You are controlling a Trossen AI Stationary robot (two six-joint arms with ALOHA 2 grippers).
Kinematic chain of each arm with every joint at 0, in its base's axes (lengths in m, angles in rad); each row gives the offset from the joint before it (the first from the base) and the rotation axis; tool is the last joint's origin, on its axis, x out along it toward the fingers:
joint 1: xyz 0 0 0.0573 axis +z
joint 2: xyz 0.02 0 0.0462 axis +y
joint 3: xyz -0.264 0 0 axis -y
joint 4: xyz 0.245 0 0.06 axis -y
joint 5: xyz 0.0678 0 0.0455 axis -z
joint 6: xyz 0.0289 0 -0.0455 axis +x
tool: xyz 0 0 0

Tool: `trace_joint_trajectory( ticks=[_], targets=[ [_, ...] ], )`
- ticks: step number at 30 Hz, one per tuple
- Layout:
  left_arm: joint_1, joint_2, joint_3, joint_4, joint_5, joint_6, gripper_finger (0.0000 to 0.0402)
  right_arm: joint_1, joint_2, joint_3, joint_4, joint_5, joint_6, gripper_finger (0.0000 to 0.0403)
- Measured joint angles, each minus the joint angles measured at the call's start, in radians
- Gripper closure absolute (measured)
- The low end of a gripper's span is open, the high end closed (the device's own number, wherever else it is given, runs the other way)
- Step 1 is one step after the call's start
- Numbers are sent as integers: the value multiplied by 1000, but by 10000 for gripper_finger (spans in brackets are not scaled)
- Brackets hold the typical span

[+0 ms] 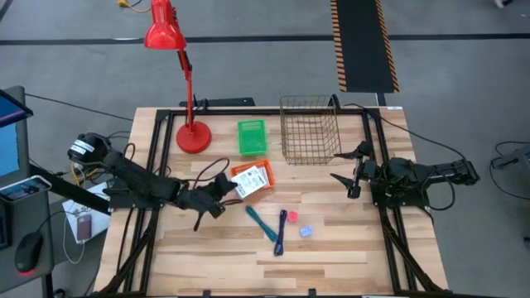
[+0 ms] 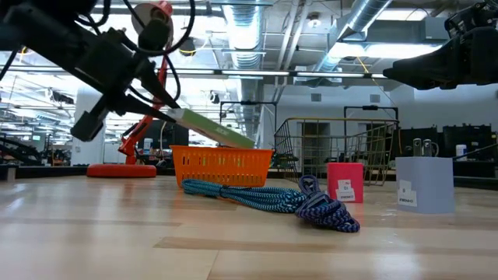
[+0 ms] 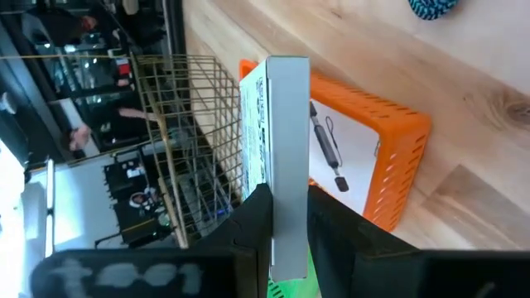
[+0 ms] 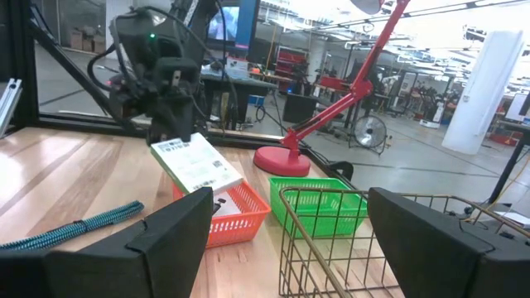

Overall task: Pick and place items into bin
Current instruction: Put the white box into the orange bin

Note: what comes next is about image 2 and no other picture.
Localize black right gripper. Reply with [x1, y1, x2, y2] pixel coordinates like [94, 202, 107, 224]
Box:
[383, 0, 498, 91]

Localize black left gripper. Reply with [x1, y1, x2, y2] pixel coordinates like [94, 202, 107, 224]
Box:
[69, 26, 181, 143]

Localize white box with printed labels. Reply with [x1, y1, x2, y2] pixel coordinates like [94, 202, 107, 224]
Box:
[166, 107, 256, 149]

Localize small light blue box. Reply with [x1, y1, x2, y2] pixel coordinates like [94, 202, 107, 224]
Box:
[395, 156, 455, 215]

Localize small pink box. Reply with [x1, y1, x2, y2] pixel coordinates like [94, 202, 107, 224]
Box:
[326, 162, 365, 204]

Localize teal braided cable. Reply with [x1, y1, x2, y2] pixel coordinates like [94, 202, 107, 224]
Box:
[181, 177, 308, 214]

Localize navy braided cable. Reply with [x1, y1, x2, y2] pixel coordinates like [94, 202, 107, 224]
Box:
[294, 174, 361, 233]

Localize bright ceiling light panel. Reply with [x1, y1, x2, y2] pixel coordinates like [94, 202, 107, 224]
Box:
[330, 40, 444, 59]

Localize black equipment cases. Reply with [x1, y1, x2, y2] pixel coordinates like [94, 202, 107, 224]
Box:
[400, 124, 498, 163]

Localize red desk lamp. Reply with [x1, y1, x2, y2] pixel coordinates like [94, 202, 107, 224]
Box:
[86, 0, 175, 179]

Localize white building pillar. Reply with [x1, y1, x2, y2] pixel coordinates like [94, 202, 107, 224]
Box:
[71, 86, 107, 166]

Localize orange plastic basket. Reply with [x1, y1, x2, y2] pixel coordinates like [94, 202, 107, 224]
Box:
[170, 145, 275, 188]

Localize long ceiling light strip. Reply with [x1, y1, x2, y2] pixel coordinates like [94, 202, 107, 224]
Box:
[0, 65, 390, 81]

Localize black ceiling camera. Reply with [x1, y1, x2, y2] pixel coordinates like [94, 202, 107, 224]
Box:
[178, 37, 198, 58]

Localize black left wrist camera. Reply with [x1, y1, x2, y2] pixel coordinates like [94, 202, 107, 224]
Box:
[138, 17, 172, 51]

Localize black stand frame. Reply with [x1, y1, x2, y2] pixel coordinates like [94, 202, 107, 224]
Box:
[343, 104, 400, 121]

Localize silver spiral ventilation duct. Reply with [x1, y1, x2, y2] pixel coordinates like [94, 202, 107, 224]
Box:
[310, 0, 394, 73]

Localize metal wire basket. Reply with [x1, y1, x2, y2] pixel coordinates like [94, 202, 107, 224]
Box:
[273, 117, 400, 187]

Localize wide silver ventilation duct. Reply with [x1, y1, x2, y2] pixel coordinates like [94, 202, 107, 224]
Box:
[222, 0, 266, 147]

